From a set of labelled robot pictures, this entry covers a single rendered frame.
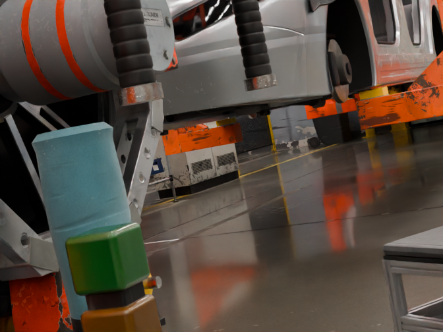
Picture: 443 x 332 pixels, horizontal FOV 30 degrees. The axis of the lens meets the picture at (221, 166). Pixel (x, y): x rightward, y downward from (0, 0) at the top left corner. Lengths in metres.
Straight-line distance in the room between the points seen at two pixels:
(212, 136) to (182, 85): 3.47
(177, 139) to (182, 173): 1.97
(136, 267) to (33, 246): 0.43
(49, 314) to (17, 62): 0.30
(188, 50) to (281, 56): 0.40
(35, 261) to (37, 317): 0.09
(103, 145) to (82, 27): 0.15
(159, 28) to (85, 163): 0.23
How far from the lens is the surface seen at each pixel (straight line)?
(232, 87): 3.54
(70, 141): 0.88
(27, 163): 1.16
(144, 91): 0.80
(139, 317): 0.55
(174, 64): 1.37
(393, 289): 2.10
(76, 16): 0.97
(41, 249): 0.98
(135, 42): 0.80
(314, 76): 3.69
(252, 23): 1.12
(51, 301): 1.02
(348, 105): 10.94
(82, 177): 0.88
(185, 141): 7.11
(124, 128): 1.27
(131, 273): 0.55
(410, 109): 4.54
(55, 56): 0.99
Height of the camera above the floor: 0.71
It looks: 3 degrees down
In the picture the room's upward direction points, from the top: 11 degrees counter-clockwise
